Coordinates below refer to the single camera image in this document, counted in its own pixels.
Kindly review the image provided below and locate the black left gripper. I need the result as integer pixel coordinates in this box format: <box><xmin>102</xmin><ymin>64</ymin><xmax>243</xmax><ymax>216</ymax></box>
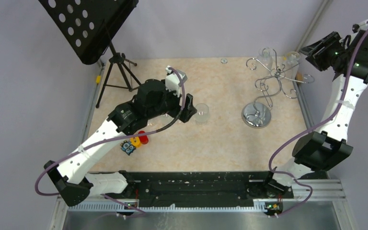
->
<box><xmin>147</xmin><ymin>82</ymin><xmax>197</xmax><ymax>123</ymax></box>

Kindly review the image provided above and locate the etched wine glass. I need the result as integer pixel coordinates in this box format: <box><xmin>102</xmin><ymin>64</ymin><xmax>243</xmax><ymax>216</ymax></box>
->
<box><xmin>194</xmin><ymin>103</ymin><xmax>210</xmax><ymax>125</ymax></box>
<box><xmin>283</xmin><ymin>51</ymin><xmax>300</xmax><ymax>80</ymax></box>
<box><xmin>257</xmin><ymin>47</ymin><xmax>277</xmax><ymax>70</ymax></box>

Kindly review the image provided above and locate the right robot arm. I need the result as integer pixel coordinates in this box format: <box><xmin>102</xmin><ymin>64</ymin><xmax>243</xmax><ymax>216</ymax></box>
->
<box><xmin>262</xmin><ymin>30</ymin><xmax>368</xmax><ymax>197</ymax></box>

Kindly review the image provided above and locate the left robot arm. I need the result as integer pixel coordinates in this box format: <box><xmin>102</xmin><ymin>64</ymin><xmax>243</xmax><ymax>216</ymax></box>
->
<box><xmin>45</xmin><ymin>79</ymin><xmax>197</xmax><ymax>207</ymax></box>

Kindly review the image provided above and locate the chrome wine glass rack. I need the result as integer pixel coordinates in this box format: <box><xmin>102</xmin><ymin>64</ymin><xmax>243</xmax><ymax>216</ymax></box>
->
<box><xmin>241</xmin><ymin>56</ymin><xmax>315</xmax><ymax>128</ymax></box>

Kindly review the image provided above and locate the small wooden block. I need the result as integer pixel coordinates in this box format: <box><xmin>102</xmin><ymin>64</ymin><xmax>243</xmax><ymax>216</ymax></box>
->
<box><xmin>296</xmin><ymin>72</ymin><xmax>303</xmax><ymax>81</ymax></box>

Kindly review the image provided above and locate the red cylinder block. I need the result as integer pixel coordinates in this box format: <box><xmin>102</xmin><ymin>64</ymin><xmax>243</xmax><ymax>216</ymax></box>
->
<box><xmin>138</xmin><ymin>130</ymin><xmax>149</xmax><ymax>145</ymax></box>

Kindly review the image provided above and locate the yellow clamp left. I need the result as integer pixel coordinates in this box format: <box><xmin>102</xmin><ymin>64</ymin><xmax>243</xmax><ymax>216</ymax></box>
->
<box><xmin>95</xmin><ymin>75</ymin><xmax>101</xmax><ymax>84</ymax></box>

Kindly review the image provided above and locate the black perforated music stand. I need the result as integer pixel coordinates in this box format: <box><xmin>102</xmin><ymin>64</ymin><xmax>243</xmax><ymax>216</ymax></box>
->
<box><xmin>39</xmin><ymin>0</ymin><xmax>141</xmax><ymax>108</ymax></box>

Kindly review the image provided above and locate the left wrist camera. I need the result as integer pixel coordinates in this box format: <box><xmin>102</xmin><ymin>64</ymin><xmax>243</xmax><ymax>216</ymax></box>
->
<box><xmin>165</xmin><ymin>66</ymin><xmax>188</xmax><ymax>97</ymax></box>

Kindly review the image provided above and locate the yellow ring block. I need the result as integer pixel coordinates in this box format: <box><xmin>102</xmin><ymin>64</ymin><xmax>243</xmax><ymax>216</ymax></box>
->
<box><xmin>130</xmin><ymin>137</ymin><xmax>142</xmax><ymax>149</ymax></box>

